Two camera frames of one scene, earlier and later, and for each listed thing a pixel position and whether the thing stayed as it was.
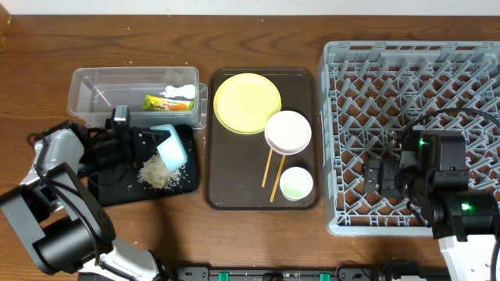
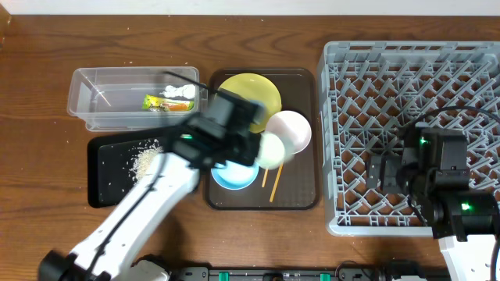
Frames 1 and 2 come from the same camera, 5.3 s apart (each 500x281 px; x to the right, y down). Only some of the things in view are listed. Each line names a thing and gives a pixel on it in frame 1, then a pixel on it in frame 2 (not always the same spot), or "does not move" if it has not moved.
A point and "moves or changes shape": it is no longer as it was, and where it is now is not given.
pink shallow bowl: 287,133 does not move
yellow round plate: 244,103 does not move
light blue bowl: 173,151 moves or changes shape
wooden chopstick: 267,167 does not move
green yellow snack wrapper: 166,104 does not move
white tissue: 187,90 does not move
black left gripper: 130,143 → 253,141
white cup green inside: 295,183 → 270,151
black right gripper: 390,168 does not move
